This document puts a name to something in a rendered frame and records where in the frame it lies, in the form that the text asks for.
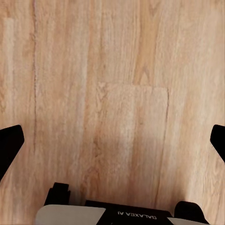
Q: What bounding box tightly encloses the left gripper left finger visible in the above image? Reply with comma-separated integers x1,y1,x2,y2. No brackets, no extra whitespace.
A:
0,125,24,180

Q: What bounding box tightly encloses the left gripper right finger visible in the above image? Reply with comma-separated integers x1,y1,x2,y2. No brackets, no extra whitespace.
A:
210,124,225,162

